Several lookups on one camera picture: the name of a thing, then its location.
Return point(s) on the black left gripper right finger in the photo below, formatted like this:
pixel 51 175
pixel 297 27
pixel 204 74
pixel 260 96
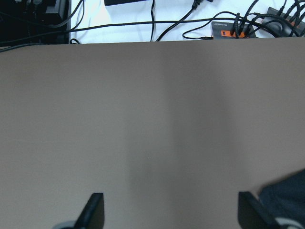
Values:
pixel 252 214

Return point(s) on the orange grey usb hub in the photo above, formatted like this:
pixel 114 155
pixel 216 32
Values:
pixel 226 30

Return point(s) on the black electronics box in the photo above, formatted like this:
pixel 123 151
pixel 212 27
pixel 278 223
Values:
pixel 34 21

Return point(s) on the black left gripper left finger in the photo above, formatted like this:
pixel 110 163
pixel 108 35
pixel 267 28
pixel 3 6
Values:
pixel 92 216

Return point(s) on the black printed t-shirt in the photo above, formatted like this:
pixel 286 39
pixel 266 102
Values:
pixel 286 199

